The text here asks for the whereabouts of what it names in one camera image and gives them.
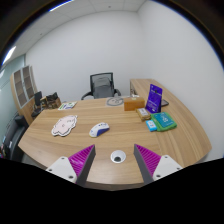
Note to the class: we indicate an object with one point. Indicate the white and blue mouse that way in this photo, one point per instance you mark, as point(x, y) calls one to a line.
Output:
point(99, 129)

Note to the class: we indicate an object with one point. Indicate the grey mesh office chair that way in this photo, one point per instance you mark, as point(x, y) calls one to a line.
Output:
point(102, 86)

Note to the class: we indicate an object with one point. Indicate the purple standing box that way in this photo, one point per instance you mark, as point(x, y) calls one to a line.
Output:
point(153, 104)

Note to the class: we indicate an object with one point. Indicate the white cable grommet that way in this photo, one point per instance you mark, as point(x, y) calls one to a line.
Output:
point(118, 156)

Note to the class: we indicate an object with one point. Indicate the wooden shelf cabinet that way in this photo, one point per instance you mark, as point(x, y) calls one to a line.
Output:
point(23, 89)

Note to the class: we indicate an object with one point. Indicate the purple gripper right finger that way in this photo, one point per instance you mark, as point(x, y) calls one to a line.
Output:
point(153, 166)

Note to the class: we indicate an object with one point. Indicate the black side chair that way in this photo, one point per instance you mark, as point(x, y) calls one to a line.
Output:
point(37, 107)

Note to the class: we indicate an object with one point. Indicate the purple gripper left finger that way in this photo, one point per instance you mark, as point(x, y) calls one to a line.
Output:
point(76, 167)

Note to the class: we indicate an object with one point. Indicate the green book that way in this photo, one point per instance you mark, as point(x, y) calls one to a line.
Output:
point(163, 121)

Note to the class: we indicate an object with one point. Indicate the dark items on cabinet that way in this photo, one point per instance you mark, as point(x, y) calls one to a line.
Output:
point(51, 101)

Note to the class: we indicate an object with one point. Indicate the small blue box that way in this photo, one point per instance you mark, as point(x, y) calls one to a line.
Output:
point(151, 125)

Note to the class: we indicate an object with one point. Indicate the black chair at left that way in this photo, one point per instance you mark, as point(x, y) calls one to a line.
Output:
point(10, 149)

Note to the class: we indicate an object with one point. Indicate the small tan box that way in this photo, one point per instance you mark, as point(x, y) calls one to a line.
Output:
point(143, 114)

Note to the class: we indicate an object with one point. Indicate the green and white leaflet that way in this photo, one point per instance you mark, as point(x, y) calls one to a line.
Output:
point(67, 105)

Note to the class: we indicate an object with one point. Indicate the black phone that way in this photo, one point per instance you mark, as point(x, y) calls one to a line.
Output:
point(164, 103)

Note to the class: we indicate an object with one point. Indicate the brown cardboard box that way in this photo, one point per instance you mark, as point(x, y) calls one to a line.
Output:
point(132, 103)

